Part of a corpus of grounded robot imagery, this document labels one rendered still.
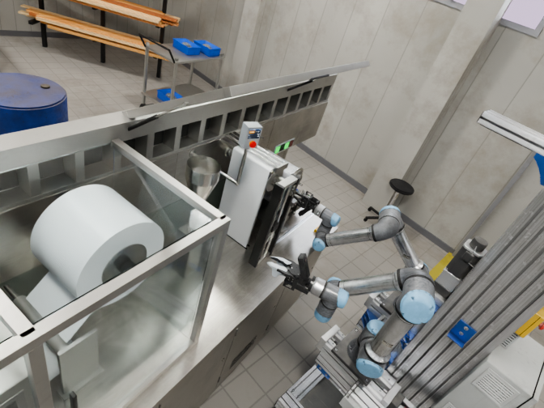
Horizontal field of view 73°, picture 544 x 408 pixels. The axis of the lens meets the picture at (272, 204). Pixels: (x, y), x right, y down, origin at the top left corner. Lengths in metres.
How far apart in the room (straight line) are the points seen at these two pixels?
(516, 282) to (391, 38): 3.44
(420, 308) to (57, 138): 1.35
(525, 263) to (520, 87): 2.77
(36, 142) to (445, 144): 3.87
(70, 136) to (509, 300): 1.68
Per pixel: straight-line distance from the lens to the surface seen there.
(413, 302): 1.46
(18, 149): 1.31
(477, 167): 4.36
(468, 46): 4.10
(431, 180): 4.54
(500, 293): 1.72
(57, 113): 3.24
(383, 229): 2.02
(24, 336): 0.89
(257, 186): 1.87
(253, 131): 1.51
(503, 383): 1.86
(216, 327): 1.74
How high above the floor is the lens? 2.33
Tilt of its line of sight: 35 degrees down
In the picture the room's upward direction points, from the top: 19 degrees clockwise
